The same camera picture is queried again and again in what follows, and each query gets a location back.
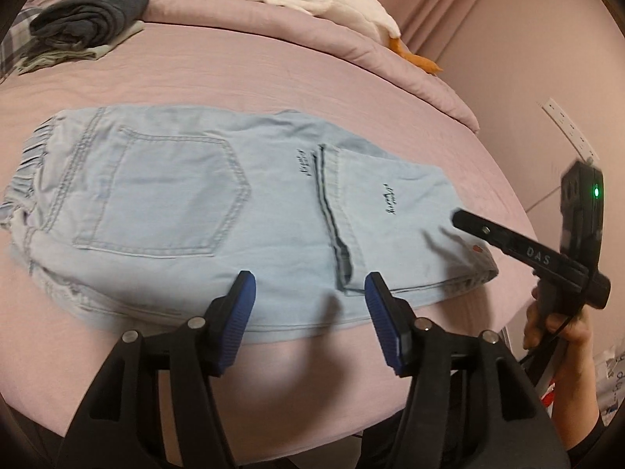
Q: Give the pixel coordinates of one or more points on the pink quilted duvet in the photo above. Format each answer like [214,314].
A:
[312,33]

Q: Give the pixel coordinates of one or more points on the folded pale green garment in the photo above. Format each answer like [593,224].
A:
[51,58]

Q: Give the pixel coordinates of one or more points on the white wall power strip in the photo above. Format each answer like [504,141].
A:
[571,131]

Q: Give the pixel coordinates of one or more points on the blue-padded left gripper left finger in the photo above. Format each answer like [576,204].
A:
[118,422]

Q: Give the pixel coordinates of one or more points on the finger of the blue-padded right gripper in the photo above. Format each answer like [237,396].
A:
[546,263]

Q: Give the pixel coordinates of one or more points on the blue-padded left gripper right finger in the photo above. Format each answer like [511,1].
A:
[470,405]

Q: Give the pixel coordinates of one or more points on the light blue denim pants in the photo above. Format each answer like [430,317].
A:
[147,213]

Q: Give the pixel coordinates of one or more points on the person's right hand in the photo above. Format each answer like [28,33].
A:
[577,331]

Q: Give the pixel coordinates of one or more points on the person's right forearm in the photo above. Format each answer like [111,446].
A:
[575,407]

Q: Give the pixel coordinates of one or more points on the folded dark denim garment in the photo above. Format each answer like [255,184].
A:
[74,25]

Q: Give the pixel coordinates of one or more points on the plaid pillow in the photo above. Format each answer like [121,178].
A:
[17,42]

